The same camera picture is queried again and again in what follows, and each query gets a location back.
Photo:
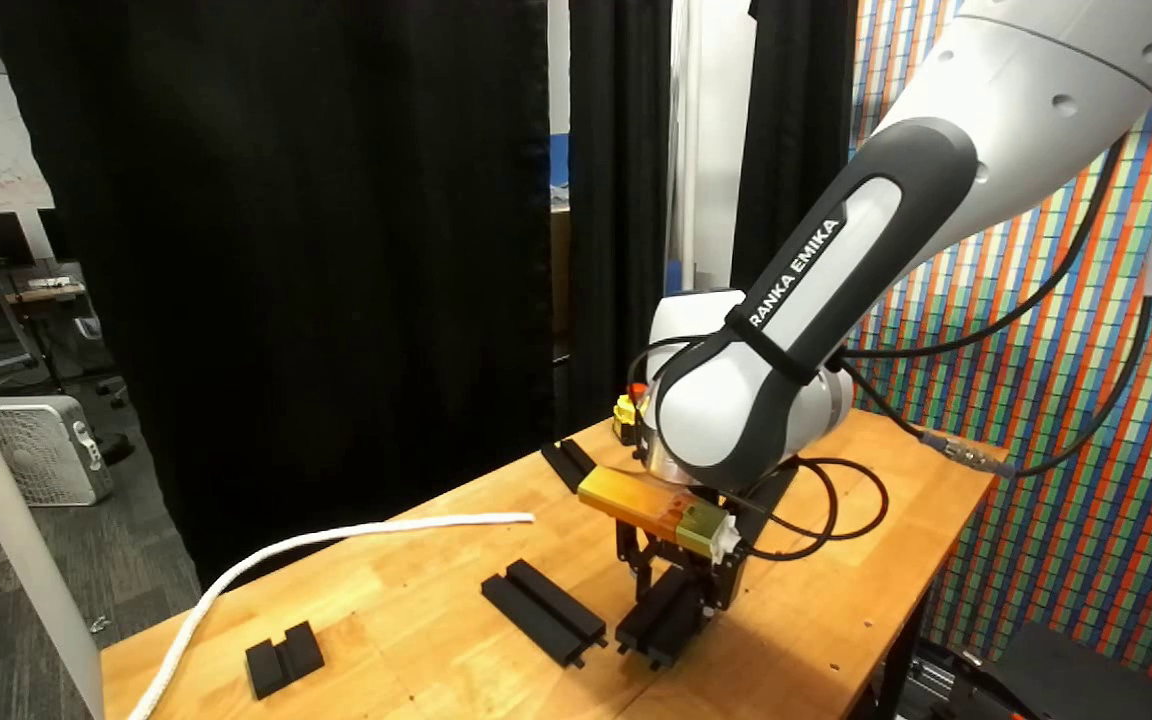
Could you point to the yellow emergency stop button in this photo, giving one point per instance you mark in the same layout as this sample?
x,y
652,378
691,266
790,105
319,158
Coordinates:
x,y
628,412

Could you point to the spare flat black rail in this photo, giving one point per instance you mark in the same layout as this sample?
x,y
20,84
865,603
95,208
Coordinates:
x,y
571,462

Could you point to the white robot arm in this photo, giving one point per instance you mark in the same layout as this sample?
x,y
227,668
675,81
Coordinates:
x,y
1009,101

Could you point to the small black block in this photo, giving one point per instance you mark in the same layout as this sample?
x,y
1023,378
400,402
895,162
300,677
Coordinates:
x,y
279,665

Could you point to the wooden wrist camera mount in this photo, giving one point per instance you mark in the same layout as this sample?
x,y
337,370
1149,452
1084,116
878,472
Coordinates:
x,y
658,505

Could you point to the grey box on floor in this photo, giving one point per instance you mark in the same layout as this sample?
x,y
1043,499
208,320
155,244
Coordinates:
x,y
52,452

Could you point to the long black rail block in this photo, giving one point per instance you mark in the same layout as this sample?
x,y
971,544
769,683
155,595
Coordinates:
x,y
547,615

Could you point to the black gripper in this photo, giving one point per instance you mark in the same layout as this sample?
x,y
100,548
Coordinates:
x,y
719,581

